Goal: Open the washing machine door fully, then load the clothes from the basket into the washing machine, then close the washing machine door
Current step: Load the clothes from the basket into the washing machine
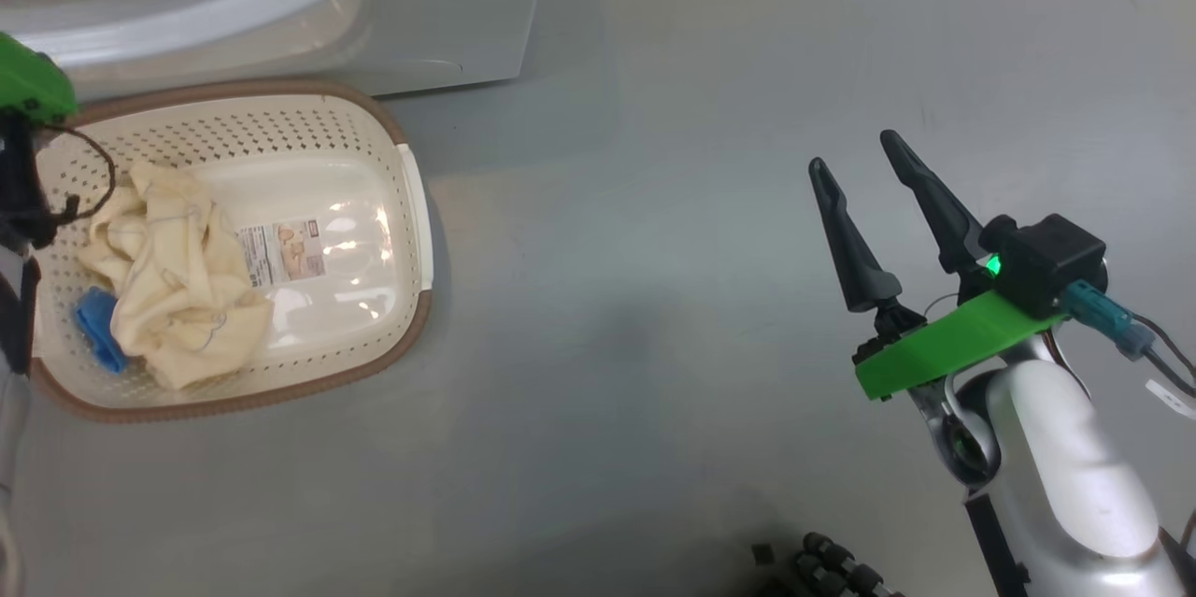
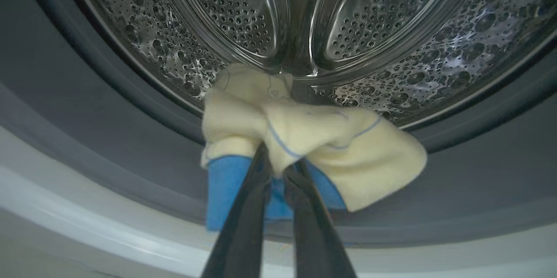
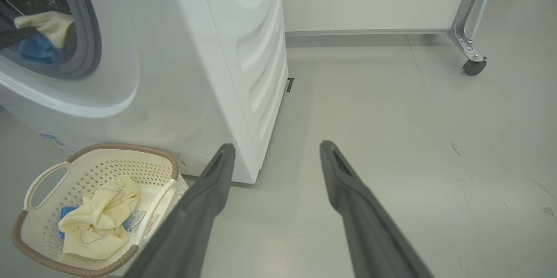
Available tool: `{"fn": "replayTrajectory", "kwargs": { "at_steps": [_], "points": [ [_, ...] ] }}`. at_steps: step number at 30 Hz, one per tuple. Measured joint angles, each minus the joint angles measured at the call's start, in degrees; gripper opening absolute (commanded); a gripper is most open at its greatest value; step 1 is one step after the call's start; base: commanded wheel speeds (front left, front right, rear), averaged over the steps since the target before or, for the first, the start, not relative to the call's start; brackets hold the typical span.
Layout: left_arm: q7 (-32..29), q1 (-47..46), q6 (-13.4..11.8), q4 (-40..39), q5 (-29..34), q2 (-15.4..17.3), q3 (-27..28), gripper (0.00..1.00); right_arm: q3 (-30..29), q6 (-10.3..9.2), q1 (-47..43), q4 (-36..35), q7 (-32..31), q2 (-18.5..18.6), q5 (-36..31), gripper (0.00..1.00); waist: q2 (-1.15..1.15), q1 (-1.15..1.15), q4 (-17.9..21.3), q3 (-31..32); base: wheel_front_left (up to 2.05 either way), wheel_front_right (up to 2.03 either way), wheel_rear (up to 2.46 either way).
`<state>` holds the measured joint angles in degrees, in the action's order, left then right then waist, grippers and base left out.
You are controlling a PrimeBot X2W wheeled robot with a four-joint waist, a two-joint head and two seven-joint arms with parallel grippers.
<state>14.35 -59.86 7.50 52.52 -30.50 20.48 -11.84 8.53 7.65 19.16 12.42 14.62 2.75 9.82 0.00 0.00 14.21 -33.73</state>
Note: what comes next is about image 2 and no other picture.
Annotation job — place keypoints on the cream garment with blue trim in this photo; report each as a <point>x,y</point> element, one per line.
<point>348,156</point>

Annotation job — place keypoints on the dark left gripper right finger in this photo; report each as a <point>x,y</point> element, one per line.
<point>313,243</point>

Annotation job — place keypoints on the white front-load washing machine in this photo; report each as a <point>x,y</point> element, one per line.
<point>87,234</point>

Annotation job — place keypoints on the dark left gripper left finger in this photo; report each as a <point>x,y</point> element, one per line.
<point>243,234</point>

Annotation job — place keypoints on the grey rubber door seal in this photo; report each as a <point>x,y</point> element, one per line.
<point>65,117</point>

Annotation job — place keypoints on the steel washing machine drum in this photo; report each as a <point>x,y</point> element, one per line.
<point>391,30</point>

